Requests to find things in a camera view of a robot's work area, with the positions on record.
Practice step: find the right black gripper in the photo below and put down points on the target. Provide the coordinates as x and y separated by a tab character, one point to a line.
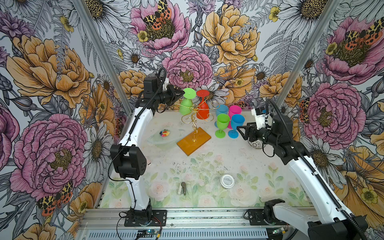
252	129

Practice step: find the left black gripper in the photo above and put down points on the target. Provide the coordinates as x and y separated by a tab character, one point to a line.
175	96

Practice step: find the cyan wine glass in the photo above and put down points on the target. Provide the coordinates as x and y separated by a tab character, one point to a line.
236	121

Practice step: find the green wine glass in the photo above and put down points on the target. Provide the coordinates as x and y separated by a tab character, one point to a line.
186	104
222	123

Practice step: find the magenta wine glass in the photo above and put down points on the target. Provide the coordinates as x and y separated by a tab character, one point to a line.
234	110

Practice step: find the red wine glass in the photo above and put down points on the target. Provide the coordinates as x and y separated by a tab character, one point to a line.
203	108

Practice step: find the light blue wine glass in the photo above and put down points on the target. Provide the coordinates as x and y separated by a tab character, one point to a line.
222	109

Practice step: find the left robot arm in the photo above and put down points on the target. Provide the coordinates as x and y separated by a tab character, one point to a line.
128	159

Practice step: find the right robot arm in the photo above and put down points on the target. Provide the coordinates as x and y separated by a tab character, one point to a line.
333	221

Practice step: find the orange wooden rack base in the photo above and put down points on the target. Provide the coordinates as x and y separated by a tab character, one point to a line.
193	141

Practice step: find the white mesh sink strainer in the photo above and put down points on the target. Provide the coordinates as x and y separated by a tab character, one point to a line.
258	144

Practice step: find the clear dish with candies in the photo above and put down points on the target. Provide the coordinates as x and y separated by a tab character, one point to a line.
166	136

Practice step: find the white round jar lid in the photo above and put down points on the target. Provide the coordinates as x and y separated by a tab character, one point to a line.
227	181

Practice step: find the small grey key fob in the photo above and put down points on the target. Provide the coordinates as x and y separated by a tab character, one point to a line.
182	189

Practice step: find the gold wire glass rack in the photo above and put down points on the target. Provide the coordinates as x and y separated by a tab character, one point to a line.
192	117

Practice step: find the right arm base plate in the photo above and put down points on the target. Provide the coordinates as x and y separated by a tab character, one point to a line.
256	218

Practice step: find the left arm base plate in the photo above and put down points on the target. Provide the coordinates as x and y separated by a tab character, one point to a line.
153	218

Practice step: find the aluminium front rail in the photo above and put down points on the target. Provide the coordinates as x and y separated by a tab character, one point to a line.
182	224

